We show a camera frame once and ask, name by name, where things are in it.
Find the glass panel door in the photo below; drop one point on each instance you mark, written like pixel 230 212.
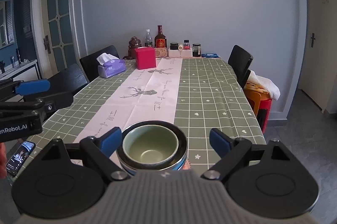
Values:
pixel 55 40

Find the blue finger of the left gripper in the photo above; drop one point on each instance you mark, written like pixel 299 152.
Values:
pixel 53 101
pixel 32 87

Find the red square box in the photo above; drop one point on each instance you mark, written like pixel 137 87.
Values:
pixel 145 58

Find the brown liquor bottle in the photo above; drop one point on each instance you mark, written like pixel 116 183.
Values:
pixel 160 40

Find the green checked tablecloth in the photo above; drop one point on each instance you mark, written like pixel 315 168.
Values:
pixel 209 96

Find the blue steel bowl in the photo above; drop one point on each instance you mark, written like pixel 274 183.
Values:
pixel 176 163

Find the white box on table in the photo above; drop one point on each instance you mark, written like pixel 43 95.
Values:
pixel 180 54

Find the white cabinet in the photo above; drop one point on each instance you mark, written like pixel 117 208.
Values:
pixel 26 71

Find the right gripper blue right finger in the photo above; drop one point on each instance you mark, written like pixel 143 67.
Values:
pixel 233 153

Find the person left hand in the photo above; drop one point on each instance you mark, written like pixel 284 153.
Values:
pixel 3 160

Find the purple tissue box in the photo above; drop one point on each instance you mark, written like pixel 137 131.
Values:
pixel 110 65

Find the red orange stool stack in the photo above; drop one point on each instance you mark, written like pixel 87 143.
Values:
pixel 260 101

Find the small red label bottle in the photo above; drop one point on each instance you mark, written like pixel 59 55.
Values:
pixel 186 45

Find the smartphone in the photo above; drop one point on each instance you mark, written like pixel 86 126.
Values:
pixel 18 155

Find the dark glass jar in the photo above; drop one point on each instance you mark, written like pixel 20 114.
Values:
pixel 196 50

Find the wooden patterned box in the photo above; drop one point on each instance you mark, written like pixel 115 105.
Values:
pixel 161 52

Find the blue packet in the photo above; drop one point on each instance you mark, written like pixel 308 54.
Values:
pixel 210 55

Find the cream door right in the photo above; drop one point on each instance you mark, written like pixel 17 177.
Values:
pixel 319 63

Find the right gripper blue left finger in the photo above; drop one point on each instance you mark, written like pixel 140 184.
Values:
pixel 96 154

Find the black chair right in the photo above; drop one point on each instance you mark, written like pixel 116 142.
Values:
pixel 240 61

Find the black chair near left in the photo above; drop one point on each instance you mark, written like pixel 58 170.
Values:
pixel 71 79

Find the black lid jar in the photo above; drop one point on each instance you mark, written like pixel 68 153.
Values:
pixel 174 46

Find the brown figurine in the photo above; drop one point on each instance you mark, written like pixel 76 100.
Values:
pixel 133 44

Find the green ceramic bowl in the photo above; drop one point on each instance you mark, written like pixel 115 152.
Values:
pixel 150 145

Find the clear plastic water bottle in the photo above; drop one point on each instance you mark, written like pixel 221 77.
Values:
pixel 148 39

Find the white cloth on stool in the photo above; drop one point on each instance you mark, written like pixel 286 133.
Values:
pixel 266 84

